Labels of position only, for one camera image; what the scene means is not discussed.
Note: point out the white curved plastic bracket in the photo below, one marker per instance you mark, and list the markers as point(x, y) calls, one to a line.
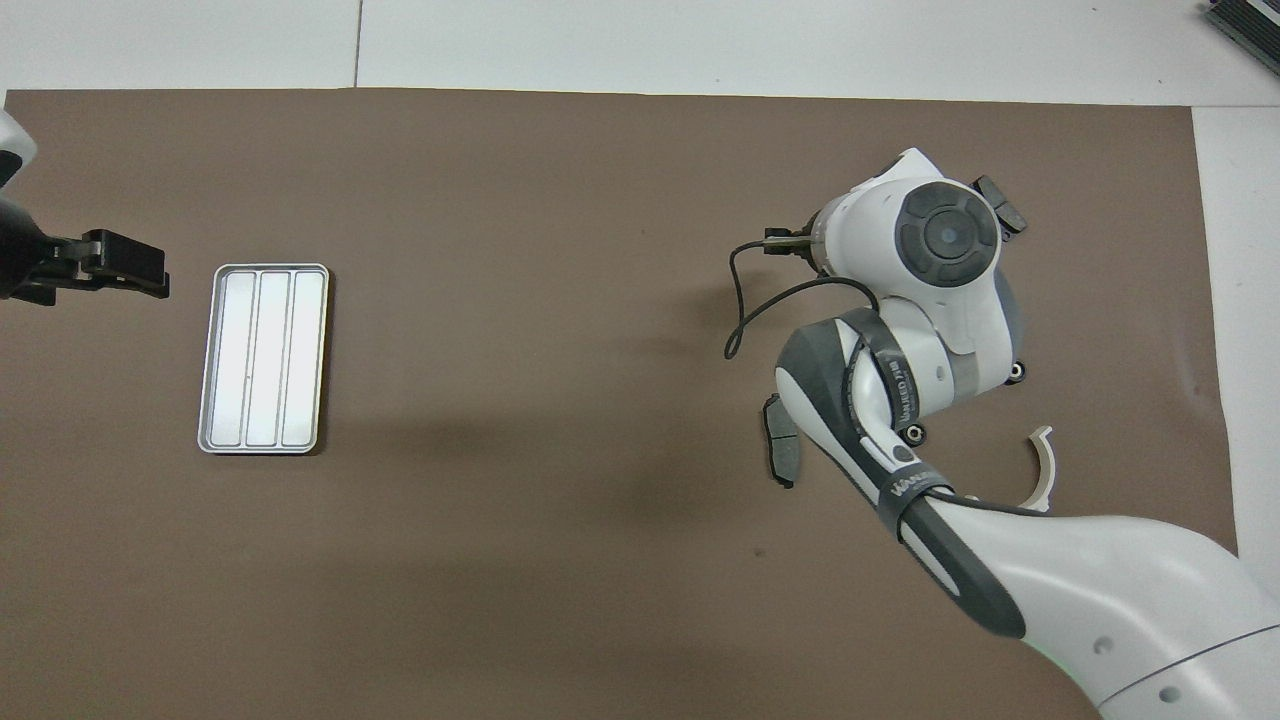
point(1046, 465)

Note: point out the brown table mat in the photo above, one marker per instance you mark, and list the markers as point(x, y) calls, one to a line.
point(520, 560)

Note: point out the silver metal tray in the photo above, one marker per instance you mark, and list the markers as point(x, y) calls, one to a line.
point(262, 360)

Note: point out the dark ribbed device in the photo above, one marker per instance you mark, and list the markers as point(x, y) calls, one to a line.
point(1250, 25)

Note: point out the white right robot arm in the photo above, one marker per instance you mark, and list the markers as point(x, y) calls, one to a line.
point(1100, 580)

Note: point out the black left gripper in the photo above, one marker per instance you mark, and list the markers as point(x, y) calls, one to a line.
point(30, 255)

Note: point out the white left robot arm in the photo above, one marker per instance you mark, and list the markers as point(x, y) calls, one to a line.
point(8, 150)

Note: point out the dark grey brake pad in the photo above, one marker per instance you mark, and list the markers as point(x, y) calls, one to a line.
point(1010, 212)
point(782, 445)

